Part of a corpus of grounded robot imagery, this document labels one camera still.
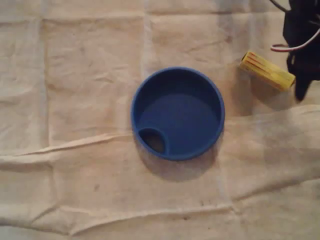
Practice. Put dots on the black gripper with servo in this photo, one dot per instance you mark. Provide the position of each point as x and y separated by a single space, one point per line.
305 65

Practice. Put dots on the yellow cardboard box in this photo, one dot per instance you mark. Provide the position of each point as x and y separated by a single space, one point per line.
265 70

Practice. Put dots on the blue round bowl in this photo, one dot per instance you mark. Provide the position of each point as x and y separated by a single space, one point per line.
180 125

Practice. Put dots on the beige wrinkled cloth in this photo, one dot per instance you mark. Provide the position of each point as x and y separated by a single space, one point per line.
87 125

